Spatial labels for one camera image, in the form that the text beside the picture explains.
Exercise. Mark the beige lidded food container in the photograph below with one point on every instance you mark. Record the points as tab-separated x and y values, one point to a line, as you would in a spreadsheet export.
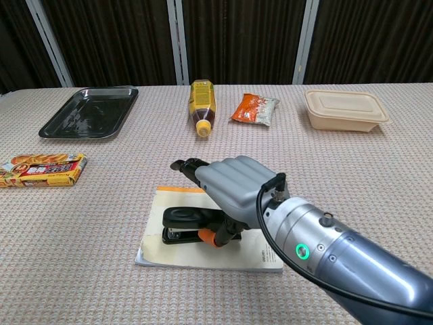
341	108

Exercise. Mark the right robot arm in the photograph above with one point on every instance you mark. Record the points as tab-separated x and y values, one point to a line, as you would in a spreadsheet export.
355	264

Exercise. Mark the black stapler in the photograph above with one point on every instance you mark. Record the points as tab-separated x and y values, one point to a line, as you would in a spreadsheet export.
182	216

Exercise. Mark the yellow curry box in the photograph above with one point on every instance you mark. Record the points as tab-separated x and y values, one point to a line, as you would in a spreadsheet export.
40	171

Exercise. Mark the beige woven tablecloth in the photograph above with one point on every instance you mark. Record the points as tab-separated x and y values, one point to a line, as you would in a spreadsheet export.
101	271

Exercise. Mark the black metal tray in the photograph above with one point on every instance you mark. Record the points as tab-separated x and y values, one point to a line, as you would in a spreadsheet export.
89	113

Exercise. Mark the orange and white snack packet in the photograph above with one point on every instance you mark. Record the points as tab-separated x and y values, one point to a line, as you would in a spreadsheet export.
253	108

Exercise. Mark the white orange-edged notepad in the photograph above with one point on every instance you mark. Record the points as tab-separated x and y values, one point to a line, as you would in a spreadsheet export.
176	252

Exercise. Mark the grey metal partition post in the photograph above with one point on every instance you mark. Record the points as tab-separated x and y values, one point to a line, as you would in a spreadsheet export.
177	42
50	44
306	42

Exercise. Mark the black pleated partition panel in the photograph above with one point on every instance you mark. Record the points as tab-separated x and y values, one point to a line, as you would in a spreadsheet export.
243	42
20	44
118	42
372	40

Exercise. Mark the brown bottle with yellow cap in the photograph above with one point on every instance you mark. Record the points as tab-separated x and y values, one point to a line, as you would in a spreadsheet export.
202	101

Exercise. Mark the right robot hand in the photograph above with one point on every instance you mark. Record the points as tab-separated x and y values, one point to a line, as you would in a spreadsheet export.
236	183

